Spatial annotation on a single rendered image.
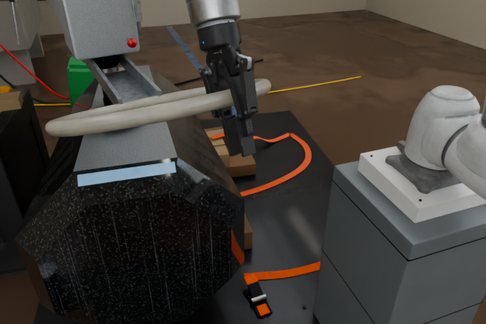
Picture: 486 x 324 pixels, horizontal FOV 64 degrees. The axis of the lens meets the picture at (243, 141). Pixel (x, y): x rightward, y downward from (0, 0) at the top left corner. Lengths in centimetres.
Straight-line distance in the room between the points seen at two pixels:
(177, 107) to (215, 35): 14
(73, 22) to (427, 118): 109
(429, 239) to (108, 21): 117
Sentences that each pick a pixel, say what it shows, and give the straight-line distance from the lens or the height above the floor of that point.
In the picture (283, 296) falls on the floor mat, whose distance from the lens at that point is 194.
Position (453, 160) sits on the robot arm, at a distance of 112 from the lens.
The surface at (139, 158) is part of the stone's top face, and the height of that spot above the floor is 83.
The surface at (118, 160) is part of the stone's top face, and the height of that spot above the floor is 83.
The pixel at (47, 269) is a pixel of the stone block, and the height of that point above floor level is 51.
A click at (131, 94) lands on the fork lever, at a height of 108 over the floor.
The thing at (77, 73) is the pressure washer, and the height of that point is 48.
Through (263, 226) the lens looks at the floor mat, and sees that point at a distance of 226.
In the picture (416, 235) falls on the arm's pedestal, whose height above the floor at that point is 80.
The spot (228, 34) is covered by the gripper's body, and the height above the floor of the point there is 137.
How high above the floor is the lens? 154
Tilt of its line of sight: 30 degrees down
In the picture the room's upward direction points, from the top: straight up
